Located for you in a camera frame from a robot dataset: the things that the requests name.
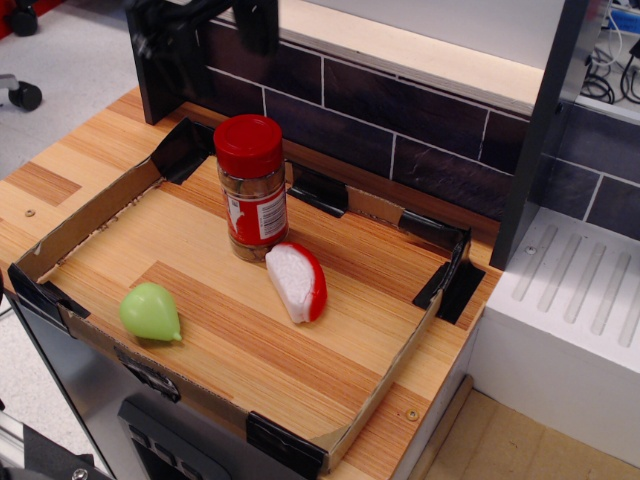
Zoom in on red and white toy slice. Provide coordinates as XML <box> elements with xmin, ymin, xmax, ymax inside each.
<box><xmin>265</xmin><ymin>242</ymin><xmax>328</xmax><ymax>324</ymax></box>

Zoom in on cardboard fence with black tape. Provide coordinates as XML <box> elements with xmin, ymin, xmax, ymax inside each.
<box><xmin>1</xmin><ymin>120</ymin><xmax>493</xmax><ymax>479</ymax></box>

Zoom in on dark grey vertical post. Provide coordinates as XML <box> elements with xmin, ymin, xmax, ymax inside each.
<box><xmin>490</xmin><ymin>1</ymin><xmax>602</xmax><ymax>270</ymax></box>

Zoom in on black oven control panel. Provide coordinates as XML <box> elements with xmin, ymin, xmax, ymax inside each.
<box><xmin>118</xmin><ymin>398</ymin><xmax>288</xmax><ymax>479</ymax></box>

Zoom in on black office chair caster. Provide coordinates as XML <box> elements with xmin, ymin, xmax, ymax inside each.
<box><xmin>1</xmin><ymin>74</ymin><xmax>42</xmax><ymax>111</ymax></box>

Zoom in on green toy pear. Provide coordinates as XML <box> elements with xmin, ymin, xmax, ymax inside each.
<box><xmin>119</xmin><ymin>282</ymin><xmax>182</xmax><ymax>341</ymax></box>

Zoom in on white sink drainboard unit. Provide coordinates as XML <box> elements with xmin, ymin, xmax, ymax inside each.
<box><xmin>469</xmin><ymin>209</ymin><xmax>639</xmax><ymax>465</ymax></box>

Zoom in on dark left side panel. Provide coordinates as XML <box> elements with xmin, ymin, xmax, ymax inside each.
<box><xmin>126</xmin><ymin>7</ymin><xmax>191</xmax><ymax>124</ymax></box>

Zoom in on black cables in background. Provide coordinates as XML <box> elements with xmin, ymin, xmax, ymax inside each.
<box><xmin>582</xmin><ymin>44</ymin><xmax>640</xmax><ymax>105</ymax></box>

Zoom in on red-lidded spice bottle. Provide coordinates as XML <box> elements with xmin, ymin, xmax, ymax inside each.
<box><xmin>213</xmin><ymin>114</ymin><xmax>288</xmax><ymax>262</ymax></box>

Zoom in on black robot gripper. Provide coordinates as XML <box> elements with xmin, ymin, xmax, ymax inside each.
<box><xmin>127</xmin><ymin>0</ymin><xmax>279</xmax><ymax>98</ymax></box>

